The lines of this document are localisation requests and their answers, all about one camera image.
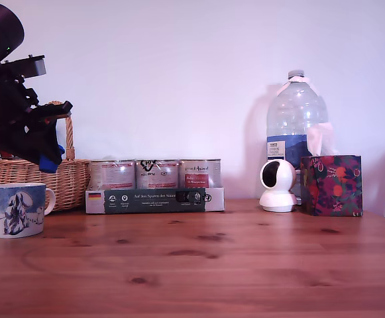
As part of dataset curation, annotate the blue coffee capsule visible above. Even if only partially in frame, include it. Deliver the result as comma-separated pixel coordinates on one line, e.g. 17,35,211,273
38,145,62,174

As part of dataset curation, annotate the mug with blue winter print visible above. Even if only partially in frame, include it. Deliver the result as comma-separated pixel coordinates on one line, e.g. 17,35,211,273
0,182,57,239

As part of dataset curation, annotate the tin can with red label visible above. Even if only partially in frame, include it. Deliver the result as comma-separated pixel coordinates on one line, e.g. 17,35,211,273
178,158,223,190
89,159,137,191

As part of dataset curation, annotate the tin can with black scribble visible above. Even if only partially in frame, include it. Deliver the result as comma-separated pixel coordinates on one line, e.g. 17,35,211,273
135,158,180,191

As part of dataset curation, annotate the cardboard can tray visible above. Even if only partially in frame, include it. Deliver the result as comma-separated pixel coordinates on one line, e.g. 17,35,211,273
85,186,226,215

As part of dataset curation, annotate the large clear water bottle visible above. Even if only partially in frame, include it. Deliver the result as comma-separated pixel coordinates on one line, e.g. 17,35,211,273
266,69,329,201

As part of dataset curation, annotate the white tissue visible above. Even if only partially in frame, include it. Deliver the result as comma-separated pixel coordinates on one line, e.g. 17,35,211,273
305,122,339,157

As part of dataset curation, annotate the floral tissue box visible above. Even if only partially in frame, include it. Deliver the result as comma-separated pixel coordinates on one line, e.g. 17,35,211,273
299,154,364,218

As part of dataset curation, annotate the wicker basket with handle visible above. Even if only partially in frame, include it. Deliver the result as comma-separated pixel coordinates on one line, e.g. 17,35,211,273
0,101,92,213

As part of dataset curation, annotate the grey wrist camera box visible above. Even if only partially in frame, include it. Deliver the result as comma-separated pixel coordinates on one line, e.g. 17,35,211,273
0,54,48,80

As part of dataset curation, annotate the small white round camera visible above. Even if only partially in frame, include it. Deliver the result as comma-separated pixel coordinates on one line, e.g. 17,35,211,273
258,158,297,213

